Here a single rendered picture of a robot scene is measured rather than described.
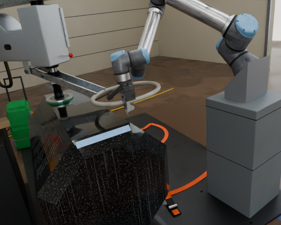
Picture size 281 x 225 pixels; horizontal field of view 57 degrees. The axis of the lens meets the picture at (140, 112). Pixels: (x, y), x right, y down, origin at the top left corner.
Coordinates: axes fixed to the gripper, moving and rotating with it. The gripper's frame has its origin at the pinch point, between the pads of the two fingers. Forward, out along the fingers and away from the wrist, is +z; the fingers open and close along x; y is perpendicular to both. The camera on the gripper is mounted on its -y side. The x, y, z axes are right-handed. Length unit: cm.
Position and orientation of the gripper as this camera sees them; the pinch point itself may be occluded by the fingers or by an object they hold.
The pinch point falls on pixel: (126, 113)
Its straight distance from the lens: 157.1
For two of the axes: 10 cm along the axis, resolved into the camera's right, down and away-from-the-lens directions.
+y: 9.8, -1.9, -0.1
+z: 1.9, 9.3, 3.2
